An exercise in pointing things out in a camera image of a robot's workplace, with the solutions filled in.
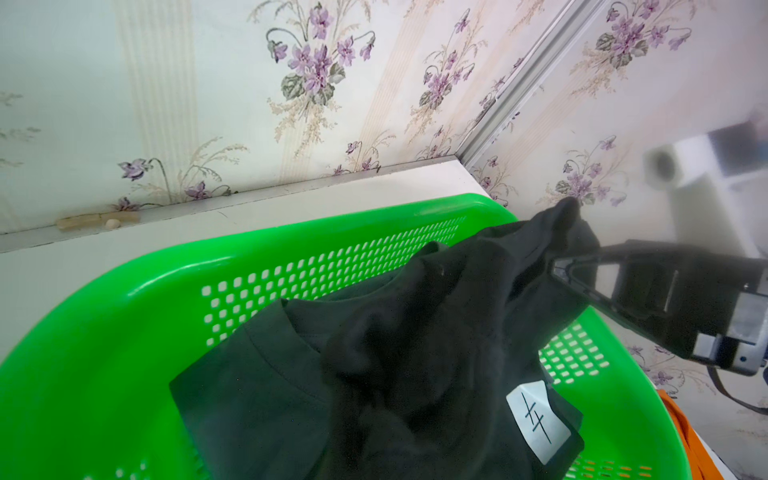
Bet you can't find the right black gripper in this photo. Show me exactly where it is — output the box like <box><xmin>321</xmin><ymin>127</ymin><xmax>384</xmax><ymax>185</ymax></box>
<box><xmin>549</xmin><ymin>240</ymin><xmax>767</xmax><ymax>376</ymax></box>

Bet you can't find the orange t-shirt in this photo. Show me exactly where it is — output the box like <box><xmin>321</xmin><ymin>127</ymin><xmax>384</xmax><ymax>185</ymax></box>
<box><xmin>657</xmin><ymin>390</ymin><xmax>724</xmax><ymax>480</ymax></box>

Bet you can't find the black t-shirt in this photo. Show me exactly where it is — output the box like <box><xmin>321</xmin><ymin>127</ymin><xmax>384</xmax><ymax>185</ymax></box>
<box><xmin>170</xmin><ymin>199</ymin><xmax>598</xmax><ymax>479</ymax></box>

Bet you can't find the green plastic basket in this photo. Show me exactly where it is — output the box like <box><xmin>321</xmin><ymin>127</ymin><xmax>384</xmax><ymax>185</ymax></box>
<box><xmin>1</xmin><ymin>194</ymin><xmax>691</xmax><ymax>479</ymax></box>

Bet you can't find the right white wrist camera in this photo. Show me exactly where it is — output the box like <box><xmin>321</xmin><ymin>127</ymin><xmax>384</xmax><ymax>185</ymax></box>
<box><xmin>643</xmin><ymin>121</ymin><xmax>767</xmax><ymax>258</ymax></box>

